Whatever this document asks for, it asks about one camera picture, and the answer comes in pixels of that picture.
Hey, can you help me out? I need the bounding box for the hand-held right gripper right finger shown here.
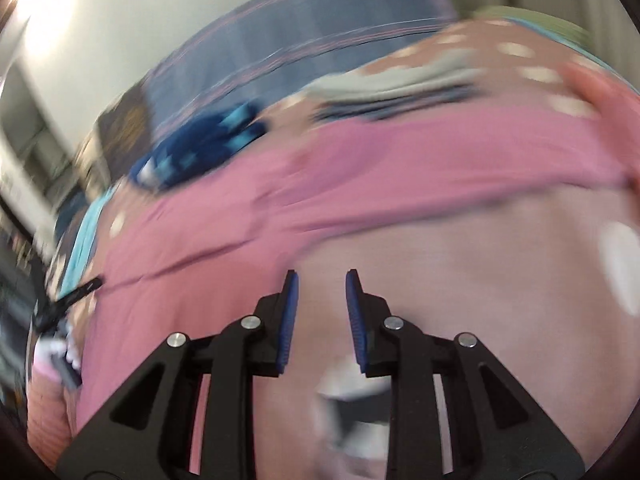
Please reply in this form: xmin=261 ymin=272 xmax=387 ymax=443
xmin=345 ymin=269 xmax=586 ymax=480

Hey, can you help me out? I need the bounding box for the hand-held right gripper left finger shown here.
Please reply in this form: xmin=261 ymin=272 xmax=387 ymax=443
xmin=55 ymin=270 xmax=301 ymax=480

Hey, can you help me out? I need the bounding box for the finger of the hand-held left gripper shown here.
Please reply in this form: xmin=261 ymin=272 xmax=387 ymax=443
xmin=54 ymin=275 xmax=104 ymax=311

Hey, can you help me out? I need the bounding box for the pink garment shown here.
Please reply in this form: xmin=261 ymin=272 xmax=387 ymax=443
xmin=75 ymin=105 xmax=638 ymax=480

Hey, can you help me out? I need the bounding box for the pink spotted blanket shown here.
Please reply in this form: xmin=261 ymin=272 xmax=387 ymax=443
xmin=45 ymin=17 xmax=640 ymax=480

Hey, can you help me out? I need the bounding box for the dark brown object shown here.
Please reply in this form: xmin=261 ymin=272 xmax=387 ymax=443
xmin=95 ymin=85 xmax=151 ymax=156

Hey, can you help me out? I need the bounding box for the dark blue patterned cloth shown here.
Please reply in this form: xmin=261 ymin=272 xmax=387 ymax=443
xmin=130 ymin=102 xmax=268 ymax=191

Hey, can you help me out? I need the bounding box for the dark striped folded cloth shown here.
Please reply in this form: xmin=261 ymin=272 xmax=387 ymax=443
xmin=315 ymin=85 xmax=481 ymax=122

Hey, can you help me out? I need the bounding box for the grey folded cloth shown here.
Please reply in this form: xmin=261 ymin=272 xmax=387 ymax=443
xmin=305 ymin=57 xmax=481 ymax=103

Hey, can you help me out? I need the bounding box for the blue plaid sheet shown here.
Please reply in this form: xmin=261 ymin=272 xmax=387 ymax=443
xmin=142 ymin=0 xmax=456 ymax=146

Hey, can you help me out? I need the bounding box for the peach cloth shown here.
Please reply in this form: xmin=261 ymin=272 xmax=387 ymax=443
xmin=570 ymin=65 xmax=640 ymax=128

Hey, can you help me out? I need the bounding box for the green cloth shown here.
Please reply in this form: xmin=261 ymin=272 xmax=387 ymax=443
xmin=470 ymin=5 xmax=596 ymax=46

